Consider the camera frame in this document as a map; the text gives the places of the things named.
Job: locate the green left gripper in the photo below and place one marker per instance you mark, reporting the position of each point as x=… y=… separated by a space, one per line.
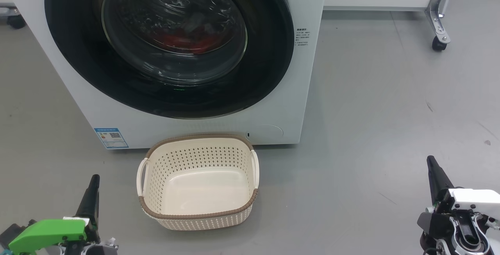
x=50 y=231

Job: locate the printed warning text label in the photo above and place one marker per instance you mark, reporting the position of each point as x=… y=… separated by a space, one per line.
x=302 y=37

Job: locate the cream perforated laundry basket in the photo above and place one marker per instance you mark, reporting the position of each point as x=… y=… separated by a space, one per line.
x=195 y=192

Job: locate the red and white garment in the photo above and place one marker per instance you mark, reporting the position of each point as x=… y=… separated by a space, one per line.
x=183 y=42

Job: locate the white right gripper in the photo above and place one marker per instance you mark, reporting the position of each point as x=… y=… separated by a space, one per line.
x=476 y=200

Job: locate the grey plastic lid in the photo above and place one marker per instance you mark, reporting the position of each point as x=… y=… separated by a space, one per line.
x=265 y=134

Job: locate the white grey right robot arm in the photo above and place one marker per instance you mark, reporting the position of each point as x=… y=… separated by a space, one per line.
x=437 y=225

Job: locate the metal frame leg angled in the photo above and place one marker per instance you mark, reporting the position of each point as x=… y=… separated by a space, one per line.
x=439 y=9

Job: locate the black caster wheel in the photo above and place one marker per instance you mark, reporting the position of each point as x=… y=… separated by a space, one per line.
x=438 y=45
x=16 y=22

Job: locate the white front-load washing machine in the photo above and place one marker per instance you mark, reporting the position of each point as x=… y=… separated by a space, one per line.
x=308 y=91

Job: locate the blue energy label sticker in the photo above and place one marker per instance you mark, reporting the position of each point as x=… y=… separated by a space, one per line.
x=112 y=138

